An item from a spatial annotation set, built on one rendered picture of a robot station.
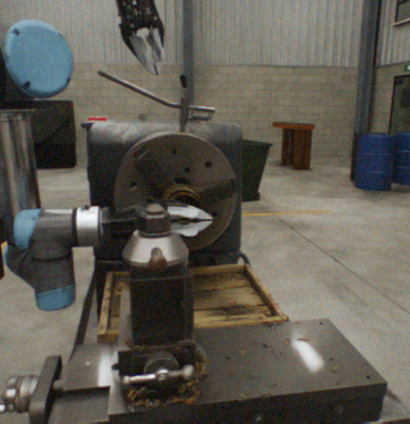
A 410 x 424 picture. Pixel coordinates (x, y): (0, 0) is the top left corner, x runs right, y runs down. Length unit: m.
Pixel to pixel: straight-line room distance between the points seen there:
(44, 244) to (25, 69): 0.30
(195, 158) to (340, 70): 11.42
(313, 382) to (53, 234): 0.50
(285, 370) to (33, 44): 0.59
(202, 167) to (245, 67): 10.40
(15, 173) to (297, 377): 0.63
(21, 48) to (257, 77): 10.86
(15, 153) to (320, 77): 11.47
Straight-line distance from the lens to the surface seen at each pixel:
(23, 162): 0.88
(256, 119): 11.45
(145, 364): 0.51
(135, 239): 0.49
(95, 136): 1.19
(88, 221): 0.78
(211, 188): 1.00
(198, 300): 0.93
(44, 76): 0.73
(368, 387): 0.58
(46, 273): 0.81
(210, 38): 11.35
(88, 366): 0.59
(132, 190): 1.04
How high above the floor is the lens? 1.29
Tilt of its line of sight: 14 degrees down
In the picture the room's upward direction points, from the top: straight up
